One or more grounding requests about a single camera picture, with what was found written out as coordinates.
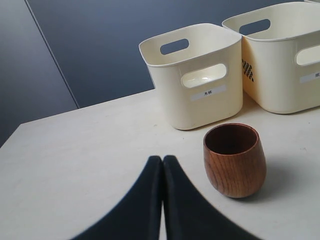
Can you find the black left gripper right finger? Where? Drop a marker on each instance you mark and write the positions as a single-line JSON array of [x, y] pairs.
[[188, 215]]

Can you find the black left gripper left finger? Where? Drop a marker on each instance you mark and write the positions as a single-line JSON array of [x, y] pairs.
[[137, 216]]

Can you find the cream plastic bin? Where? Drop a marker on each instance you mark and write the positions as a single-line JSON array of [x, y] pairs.
[[281, 64], [197, 73]]

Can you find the brown wooden cup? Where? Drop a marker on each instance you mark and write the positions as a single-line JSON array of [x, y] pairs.
[[234, 159]]

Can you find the left cream plastic bin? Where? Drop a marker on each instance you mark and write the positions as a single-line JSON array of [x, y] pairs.
[[197, 73]]

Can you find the middle cream plastic bin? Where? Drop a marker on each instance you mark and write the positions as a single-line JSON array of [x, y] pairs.
[[281, 64]]

